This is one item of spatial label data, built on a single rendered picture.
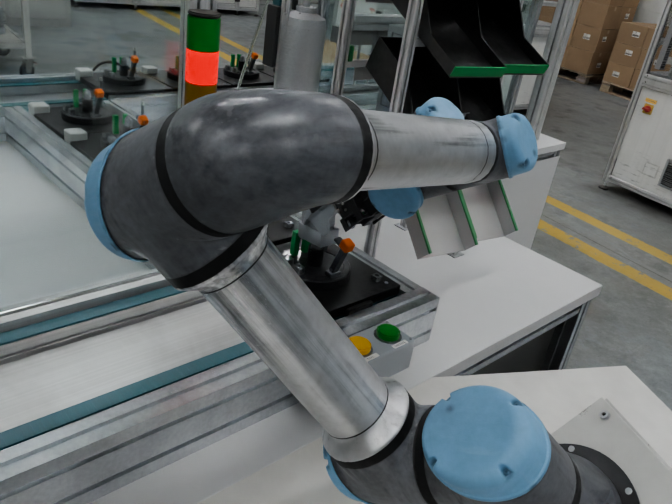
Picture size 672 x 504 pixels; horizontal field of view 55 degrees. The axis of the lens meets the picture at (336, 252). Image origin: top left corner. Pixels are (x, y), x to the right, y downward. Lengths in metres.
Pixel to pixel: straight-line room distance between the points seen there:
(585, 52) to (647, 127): 4.76
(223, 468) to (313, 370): 0.35
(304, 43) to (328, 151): 1.53
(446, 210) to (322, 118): 0.90
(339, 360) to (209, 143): 0.29
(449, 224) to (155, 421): 0.76
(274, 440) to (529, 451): 0.46
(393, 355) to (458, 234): 0.40
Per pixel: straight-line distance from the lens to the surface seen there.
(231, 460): 0.99
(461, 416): 0.71
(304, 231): 1.19
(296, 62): 2.04
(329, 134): 0.51
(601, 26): 9.87
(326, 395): 0.69
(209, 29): 1.04
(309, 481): 0.98
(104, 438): 0.88
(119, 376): 1.04
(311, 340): 0.65
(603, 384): 1.36
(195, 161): 0.50
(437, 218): 1.37
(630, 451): 0.89
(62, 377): 1.05
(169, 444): 0.96
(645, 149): 5.30
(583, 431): 0.92
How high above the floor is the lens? 1.57
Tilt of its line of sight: 27 degrees down
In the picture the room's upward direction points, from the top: 9 degrees clockwise
